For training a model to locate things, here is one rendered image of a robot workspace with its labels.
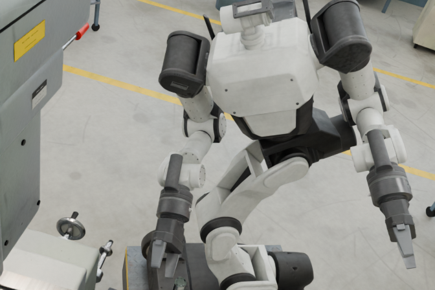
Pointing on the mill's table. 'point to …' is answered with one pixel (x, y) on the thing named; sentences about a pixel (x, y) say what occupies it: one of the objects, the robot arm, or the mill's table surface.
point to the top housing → (38, 17)
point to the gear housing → (30, 99)
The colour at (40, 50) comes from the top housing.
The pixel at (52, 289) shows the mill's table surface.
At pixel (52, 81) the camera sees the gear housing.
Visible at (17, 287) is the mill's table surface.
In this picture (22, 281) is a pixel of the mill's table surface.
